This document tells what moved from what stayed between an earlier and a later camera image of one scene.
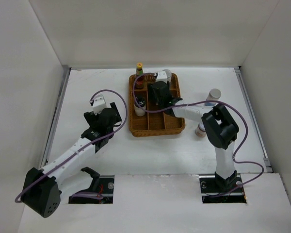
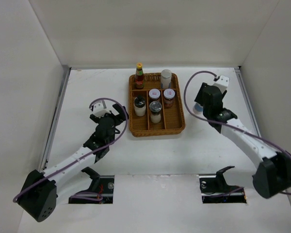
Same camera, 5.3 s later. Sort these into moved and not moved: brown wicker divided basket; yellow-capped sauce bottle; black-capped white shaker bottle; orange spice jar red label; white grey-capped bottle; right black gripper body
Moved: orange spice jar red label; right black gripper body
Not moved: brown wicker divided basket; yellow-capped sauce bottle; white grey-capped bottle; black-capped white shaker bottle
